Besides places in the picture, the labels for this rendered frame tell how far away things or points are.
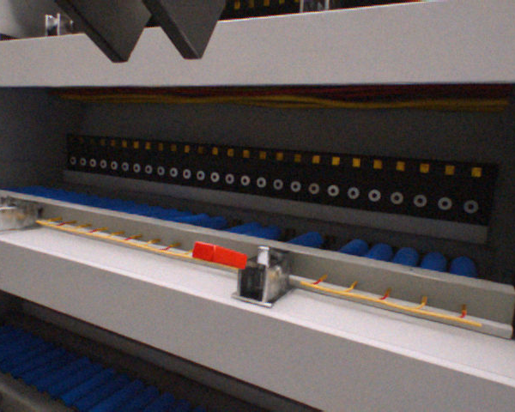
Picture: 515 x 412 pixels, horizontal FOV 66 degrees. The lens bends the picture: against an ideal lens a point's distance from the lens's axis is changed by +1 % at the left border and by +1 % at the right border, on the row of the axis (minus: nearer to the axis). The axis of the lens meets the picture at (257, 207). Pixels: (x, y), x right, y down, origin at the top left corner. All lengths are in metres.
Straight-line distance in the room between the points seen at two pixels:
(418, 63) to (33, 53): 0.35
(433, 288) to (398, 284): 0.02
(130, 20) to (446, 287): 0.21
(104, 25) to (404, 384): 0.21
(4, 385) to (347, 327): 0.36
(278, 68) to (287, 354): 0.18
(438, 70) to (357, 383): 0.18
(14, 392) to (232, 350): 0.28
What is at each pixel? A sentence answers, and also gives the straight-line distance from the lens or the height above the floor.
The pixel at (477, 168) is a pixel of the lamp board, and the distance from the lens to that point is 0.39.
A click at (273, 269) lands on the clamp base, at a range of 0.24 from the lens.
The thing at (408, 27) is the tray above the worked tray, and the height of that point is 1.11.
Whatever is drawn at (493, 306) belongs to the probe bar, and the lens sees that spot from 0.26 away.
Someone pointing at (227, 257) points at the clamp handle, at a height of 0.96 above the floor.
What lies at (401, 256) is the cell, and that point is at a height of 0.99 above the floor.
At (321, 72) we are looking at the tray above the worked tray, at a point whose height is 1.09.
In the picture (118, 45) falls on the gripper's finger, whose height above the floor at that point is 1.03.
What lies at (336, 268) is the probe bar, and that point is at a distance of 0.27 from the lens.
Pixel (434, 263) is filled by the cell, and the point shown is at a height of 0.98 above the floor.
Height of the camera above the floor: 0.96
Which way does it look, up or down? 8 degrees up
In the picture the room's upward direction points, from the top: 13 degrees clockwise
